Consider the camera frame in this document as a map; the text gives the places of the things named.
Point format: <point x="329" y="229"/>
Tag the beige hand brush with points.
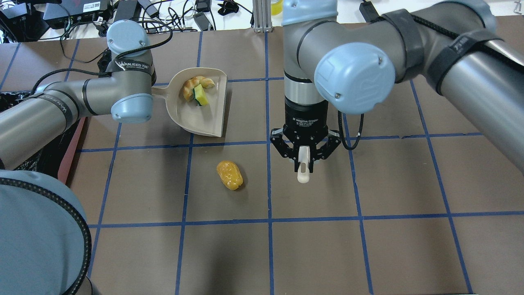
<point x="303" y="164"/>

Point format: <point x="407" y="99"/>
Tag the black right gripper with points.
<point x="306" y="113"/>

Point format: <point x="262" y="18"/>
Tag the yellow tape roll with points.
<point x="276" y="7"/>

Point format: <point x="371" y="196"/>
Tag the pink bin with black bag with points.
<point x="49" y="159"/>

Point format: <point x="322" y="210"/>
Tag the yellow potato toy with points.
<point x="230" y="175"/>

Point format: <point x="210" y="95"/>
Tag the beige plastic dustpan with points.
<point x="201" y="120"/>

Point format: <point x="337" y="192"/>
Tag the aluminium frame post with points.
<point x="262" y="16"/>

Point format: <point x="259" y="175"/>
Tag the yellow sponge piece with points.
<point x="200" y="95"/>

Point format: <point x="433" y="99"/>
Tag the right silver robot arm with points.
<point x="453" y="44"/>

